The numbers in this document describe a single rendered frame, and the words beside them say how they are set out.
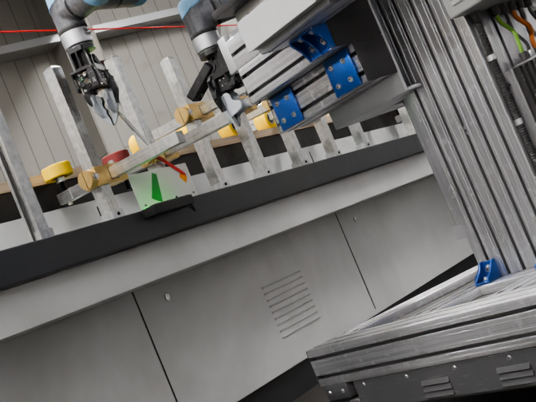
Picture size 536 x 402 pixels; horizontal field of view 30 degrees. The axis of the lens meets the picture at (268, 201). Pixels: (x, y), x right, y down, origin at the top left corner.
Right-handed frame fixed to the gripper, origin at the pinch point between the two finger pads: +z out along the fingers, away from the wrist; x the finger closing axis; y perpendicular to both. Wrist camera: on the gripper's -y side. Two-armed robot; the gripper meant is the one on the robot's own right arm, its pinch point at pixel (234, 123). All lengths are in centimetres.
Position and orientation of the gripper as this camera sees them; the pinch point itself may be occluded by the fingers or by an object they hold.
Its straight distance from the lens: 266.0
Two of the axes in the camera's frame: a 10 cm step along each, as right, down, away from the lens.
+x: 5.0, -1.6, 8.5
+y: 7.7, -3.7, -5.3
